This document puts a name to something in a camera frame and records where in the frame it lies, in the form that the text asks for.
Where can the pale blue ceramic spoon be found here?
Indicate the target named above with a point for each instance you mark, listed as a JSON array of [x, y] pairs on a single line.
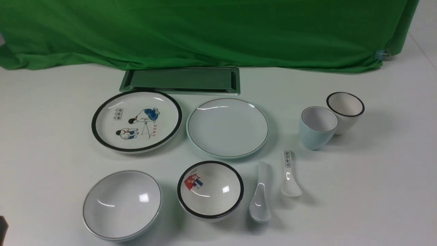
[[259, 209]]

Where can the black-rimmed illustrated plate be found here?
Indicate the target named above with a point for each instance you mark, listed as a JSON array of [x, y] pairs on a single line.
[[136, 121]]

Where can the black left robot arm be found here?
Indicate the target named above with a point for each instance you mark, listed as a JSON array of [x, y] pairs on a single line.
[[3, 229]]

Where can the black-rimmed illustrated bowl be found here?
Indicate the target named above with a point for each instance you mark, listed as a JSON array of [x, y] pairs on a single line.
[[210, 191]]

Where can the white printed ceramic spoon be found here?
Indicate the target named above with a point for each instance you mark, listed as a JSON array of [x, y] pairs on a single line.
[[289, 186]]

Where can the blue binder clip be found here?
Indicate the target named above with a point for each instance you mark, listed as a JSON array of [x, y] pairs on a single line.
[[382, 55]]

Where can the green backdrop cloth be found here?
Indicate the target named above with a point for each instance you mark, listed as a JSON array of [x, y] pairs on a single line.
[[323, 35]]

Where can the pale blue ceramic cup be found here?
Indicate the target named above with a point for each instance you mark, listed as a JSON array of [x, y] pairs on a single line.
[[316, 127]]

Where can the pale blue plain bowl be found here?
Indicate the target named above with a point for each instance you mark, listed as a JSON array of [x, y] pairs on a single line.
[[122, 206]]

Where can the pale blue plain plate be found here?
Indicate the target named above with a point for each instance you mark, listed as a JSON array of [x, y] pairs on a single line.
[[227, 128]]

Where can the white black-rimmed cup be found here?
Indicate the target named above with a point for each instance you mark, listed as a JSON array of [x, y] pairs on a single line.
[[347, 107]]

